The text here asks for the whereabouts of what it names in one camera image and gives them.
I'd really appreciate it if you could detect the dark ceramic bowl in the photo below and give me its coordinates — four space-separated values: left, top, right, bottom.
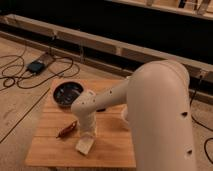
53 81 84 107

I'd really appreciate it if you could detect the black phone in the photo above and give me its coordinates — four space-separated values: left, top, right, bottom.
96 108 106 112

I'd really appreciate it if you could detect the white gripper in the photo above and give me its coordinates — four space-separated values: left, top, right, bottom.
79 113 97 137

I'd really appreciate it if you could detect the brown red snack bar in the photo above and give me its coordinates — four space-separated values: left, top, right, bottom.
57 121 78 138

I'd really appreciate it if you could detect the wooden table board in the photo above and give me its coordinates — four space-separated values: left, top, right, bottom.
25 79 136 168

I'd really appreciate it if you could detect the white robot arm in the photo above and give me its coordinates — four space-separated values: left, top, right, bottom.
71 60 197 171

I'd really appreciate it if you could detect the blue power box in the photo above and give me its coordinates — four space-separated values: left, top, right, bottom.
27 61 45 74

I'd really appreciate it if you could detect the black cable at right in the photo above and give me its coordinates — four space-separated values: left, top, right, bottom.
189 76 213 165

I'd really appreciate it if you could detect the long wooden beam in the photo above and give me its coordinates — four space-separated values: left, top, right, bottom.
0 14 213 82

